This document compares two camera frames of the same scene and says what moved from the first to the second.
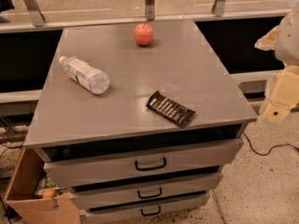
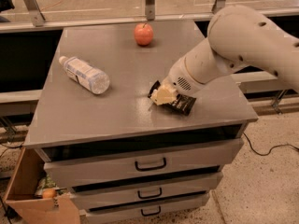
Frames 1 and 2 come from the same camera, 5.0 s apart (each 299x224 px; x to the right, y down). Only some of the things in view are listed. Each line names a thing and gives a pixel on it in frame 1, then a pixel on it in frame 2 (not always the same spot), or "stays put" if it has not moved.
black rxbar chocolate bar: (170, 109) -> (181, 104)
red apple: (143, 34) stays put
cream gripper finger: (268, 41) -> (181, 78)
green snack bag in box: (47, 182) stays put
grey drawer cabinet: (139, 119) stays put
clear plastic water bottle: (91, 77) stays put
